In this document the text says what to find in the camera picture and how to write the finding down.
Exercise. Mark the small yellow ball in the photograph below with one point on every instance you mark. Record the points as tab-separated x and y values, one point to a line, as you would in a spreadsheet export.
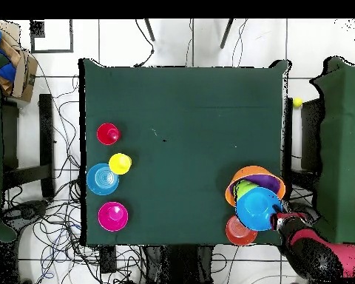
297	102

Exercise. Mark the small green bowl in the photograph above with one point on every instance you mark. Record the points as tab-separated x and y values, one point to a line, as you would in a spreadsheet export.
245	188

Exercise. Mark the yellow cup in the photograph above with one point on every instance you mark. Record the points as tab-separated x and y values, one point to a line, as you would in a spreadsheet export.
119	164

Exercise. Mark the red cup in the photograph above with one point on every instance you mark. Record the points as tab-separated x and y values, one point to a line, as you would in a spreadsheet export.
106	134

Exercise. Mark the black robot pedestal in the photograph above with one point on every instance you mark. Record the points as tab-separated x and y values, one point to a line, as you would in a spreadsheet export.
180	266

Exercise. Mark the black bench stand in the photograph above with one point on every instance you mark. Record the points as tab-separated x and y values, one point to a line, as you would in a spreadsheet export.
46	133

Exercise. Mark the black pedestal foot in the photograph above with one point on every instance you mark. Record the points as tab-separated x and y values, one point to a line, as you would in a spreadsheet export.
26	211
298	207

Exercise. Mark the shallow blue bowl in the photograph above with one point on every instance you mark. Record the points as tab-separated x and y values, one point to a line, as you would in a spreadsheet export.
102	185

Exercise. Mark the small orange bowl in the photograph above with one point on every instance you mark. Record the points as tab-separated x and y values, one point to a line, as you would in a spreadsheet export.
238	233

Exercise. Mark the black square floor frame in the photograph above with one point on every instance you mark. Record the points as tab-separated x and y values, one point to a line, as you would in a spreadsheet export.
51	51

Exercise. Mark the purple bowl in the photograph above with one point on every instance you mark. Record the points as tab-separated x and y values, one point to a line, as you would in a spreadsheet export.
266	181

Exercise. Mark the deep blue bowl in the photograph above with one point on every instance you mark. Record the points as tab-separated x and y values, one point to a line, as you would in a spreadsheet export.
254	210

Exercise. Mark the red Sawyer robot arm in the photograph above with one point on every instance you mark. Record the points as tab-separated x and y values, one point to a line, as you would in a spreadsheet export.
319	254

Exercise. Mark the dark green tablecloth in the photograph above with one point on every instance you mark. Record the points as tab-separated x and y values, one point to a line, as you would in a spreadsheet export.
180	118

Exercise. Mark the black tripod leg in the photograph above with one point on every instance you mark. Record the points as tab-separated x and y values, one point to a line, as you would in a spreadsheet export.
226	34
149	29

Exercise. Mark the small pink bowl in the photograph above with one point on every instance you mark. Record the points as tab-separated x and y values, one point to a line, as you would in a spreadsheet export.
112	217

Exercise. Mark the black power box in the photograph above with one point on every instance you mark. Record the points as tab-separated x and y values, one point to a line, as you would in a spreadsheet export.
108	260

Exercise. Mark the cardboard box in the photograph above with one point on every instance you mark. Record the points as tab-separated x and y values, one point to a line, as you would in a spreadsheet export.
25	77

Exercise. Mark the large yellow bowl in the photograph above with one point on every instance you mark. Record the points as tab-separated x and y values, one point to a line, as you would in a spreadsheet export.
248	171

